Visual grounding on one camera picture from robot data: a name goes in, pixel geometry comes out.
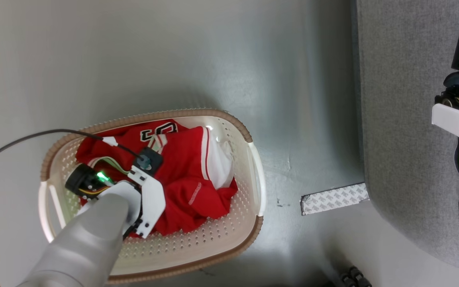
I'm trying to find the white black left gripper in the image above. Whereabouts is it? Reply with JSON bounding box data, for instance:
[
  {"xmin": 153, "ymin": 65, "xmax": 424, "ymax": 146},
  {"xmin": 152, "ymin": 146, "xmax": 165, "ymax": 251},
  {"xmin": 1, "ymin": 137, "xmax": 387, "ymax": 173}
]
[{"xmin": 65, "ymin": 163, "xmax": 166, "ymax": 239}]

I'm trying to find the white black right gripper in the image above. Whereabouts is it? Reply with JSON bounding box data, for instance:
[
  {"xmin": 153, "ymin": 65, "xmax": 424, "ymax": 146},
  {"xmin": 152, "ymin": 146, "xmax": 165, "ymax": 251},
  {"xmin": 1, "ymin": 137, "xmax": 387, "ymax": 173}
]
[{"xmin": 432, "ymin": 0, "xmax": 459, "ymax": 188}]

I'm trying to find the red white sports jersey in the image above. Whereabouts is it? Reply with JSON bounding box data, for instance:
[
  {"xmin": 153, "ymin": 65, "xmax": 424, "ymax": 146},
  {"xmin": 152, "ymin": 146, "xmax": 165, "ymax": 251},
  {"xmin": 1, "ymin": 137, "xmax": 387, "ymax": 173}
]
[{"xmin": 75, "ymin": 120, "xmax": 239, "ymax": 239}]

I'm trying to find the white perforated laundry basket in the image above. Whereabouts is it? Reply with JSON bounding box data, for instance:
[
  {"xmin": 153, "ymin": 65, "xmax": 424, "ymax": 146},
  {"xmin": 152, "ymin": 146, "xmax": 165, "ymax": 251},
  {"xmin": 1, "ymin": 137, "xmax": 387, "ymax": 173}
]
[{"xmin": 38, "ymin": 108, "xmax": 267, "ymax": 284}]

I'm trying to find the grey fabric sofa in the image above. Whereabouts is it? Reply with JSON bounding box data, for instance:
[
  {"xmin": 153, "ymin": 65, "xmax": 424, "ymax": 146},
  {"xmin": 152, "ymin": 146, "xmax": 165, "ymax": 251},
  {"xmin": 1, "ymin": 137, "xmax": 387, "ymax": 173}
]
[{"xmin": 351, "ymin": 0, "xmax": 459, "ymax": 269}]

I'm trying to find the grey patterned tape patch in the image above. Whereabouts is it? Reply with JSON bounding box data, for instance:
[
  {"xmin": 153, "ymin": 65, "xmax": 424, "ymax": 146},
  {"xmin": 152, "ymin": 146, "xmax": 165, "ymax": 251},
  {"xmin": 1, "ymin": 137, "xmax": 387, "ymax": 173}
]
[{"xmin": 301, "ymin": 183, "xmax": 370, "ymax": 216}]

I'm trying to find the thin black cable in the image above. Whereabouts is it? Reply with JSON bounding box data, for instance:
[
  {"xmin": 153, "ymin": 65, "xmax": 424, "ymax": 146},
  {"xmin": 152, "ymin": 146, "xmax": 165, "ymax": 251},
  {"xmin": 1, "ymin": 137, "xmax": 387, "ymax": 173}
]
[{"xmin": 0, "ymin": 129, "xmax": 144, "ymax": 287}]

